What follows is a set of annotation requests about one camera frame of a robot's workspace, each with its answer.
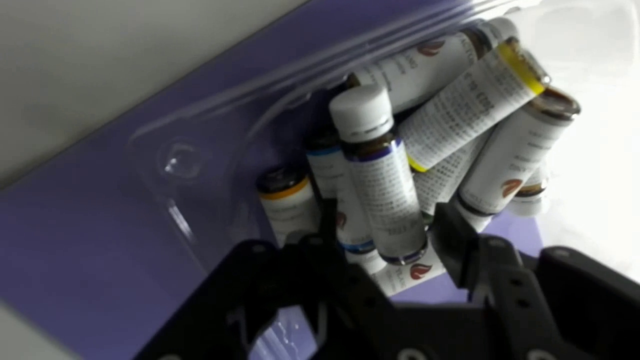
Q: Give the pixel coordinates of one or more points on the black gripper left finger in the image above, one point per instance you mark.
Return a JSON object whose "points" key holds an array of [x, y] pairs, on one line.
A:
{"points": [[293, 293]]}

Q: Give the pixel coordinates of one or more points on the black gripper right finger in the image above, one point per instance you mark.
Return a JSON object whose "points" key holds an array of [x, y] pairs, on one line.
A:
{"points": [[533, 300]]}

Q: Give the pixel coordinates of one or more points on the clear plastic container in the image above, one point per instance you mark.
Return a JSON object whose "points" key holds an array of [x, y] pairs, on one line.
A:
{"points": [[181, 161]]}

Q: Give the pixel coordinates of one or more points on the small white labelled bottle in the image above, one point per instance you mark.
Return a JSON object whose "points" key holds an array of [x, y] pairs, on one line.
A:
{"points": [[446, 176], [533, 196]]}

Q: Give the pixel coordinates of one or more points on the small bottle light blue band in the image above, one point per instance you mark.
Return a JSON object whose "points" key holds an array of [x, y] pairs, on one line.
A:
{"points": [[327, 171]]}

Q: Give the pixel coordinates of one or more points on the small bottle brown cap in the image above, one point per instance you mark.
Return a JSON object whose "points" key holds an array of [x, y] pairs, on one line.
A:
{"points": [[512, 152]]}

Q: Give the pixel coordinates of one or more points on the purple mat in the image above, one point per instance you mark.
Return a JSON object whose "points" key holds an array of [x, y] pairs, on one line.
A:
{"points": [[80, 252]]}

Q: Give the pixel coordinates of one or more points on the small bottle dark cap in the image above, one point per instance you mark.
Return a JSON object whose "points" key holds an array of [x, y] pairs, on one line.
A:
{"points": [[426, 62]]}

